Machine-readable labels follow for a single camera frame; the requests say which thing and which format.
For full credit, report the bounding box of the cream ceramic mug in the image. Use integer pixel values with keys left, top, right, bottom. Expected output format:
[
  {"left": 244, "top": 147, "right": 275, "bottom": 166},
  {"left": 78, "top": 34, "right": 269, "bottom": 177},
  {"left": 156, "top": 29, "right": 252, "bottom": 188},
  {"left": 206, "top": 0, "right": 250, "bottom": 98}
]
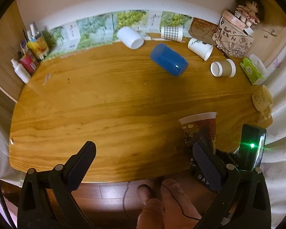
[{"left": 252, "top": 85, "right": 273, "bottom": 119}]

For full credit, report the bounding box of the brown cardboard box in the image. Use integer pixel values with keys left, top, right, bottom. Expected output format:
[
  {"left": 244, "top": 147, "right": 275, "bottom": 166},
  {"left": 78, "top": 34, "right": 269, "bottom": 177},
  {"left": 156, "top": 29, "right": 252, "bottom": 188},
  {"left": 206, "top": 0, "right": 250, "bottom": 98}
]
[{"left": 188, "top": 18, "right": 218, "bottom": 46}]

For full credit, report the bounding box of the white paper cup green print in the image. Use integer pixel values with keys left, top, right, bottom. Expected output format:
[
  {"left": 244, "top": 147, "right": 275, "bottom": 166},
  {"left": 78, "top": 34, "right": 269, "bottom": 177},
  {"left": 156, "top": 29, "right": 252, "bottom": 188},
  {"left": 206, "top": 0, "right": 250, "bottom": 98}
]
[{"left": 187, "top": 38, "right": 213, "bottom": 61}]

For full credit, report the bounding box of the brown haired rag doll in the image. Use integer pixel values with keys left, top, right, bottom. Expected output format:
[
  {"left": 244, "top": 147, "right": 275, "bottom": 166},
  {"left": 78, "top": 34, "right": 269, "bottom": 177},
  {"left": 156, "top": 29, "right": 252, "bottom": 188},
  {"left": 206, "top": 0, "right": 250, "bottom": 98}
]
[{"left": 235, "top": 0, "right": 264, "bottom": 28}]

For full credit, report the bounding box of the checkered paper cup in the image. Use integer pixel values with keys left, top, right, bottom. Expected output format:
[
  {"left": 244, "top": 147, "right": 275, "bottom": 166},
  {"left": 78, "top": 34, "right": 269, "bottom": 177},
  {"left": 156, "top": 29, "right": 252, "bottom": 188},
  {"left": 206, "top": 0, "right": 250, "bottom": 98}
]
[{"left": 161, "top": 26, "right": 183, "bottom": 42}]

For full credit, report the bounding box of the yellow label spray bottle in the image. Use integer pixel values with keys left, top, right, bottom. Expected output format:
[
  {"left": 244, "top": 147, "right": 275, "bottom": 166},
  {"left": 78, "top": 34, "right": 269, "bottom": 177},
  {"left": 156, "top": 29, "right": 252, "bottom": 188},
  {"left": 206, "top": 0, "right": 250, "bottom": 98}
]
[{"left": 27, "top": 22, "right": 49, "bottom": 60}]

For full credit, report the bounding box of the white lotion bottle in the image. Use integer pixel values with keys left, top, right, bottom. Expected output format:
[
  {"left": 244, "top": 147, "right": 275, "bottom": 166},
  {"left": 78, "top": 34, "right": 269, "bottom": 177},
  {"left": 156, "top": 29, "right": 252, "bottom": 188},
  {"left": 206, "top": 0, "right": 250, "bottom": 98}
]
[{"left": 11, "top": 59, "right": 31, "bottom": 84}]

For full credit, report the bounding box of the white plastic cup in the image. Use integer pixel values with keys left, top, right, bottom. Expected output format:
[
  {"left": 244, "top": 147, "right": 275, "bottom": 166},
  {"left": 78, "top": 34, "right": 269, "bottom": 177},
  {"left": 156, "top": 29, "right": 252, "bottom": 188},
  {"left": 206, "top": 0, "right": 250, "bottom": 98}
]
[{"left": 117, "top": 26, "right": 144, "bottom": 50}]

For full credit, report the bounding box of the letter print tote bag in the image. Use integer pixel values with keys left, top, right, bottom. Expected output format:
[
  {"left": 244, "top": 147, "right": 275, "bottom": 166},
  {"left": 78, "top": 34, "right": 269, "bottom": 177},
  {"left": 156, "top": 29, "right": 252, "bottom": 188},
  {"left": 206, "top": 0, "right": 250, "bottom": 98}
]
[{"left": 212, "top": 17, "right": 254, "bottom": 58}]

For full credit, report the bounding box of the pink radio box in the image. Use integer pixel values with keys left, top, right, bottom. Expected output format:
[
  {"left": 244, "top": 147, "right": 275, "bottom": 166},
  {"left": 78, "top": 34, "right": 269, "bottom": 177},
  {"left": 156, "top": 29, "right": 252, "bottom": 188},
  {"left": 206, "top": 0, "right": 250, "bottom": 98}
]
[{"left": 222, "top": 9, "right": 245, "bottom": 31}]

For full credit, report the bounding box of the red cosmetic jar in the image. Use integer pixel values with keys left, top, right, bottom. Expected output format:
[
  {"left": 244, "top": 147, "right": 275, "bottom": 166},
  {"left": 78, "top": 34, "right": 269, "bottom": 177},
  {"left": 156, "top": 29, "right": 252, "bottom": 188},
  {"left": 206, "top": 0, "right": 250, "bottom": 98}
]
[{"left": 19, "top": 54, "right": 37, "bottom": 75}]

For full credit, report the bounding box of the robot print paper cup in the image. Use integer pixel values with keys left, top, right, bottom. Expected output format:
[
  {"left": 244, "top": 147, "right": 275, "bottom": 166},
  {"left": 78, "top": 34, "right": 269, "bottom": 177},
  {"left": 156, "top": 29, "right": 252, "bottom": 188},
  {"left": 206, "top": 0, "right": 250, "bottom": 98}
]
[{"left": 179, "top": 112, "right": 217, "bottom": 159}]

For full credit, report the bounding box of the black thin cable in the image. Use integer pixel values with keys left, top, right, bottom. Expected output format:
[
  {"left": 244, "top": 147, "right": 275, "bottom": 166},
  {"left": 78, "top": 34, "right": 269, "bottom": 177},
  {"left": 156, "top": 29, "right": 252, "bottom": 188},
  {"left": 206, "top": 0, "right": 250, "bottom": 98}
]
[{"left": 122, "top": 177, "right": 201, "bottom": 221}]

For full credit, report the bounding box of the green tissue pack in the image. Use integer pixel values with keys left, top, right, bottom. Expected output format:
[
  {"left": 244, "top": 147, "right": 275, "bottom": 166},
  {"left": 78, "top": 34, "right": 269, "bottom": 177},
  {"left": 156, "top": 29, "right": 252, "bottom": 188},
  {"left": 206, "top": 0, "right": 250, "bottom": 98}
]
[{"left": 240, "top": 54, "right": 267, "bottom": 85}]

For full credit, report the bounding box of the brown sleeve paper cup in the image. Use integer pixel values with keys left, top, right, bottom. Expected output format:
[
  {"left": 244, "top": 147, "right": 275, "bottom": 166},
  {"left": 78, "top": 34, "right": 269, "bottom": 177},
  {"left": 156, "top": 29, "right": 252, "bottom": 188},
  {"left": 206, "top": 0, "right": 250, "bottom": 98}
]
[{"left": 210, "top": 59, "right": 236, "bottom": 77}]

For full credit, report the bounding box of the white curtain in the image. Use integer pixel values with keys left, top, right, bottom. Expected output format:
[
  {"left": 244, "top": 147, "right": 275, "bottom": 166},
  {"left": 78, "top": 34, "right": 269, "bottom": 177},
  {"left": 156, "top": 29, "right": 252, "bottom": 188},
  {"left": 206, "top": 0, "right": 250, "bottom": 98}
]
[{"left": 261, "top": 47, "right": 286, "bottom": 228}]

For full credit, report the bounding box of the blue plastic cup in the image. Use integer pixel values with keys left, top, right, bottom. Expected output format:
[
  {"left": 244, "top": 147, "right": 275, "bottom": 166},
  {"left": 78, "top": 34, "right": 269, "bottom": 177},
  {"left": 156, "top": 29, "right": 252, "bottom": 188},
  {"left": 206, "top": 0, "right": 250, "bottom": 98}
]
[{"left": 150, "top": 44, "right": 189, "bottom": 77}]

